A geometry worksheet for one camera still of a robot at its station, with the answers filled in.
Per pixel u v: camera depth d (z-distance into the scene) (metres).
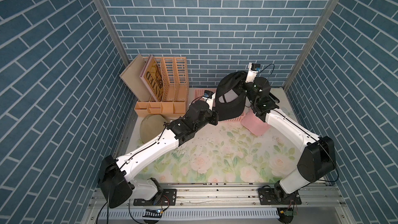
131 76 0.90
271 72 1.15
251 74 0.68
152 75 0.96
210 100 0.63
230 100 0.80
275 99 1.12
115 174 0.39
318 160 0.43
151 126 0.87
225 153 0.89
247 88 0.68
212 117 0.64
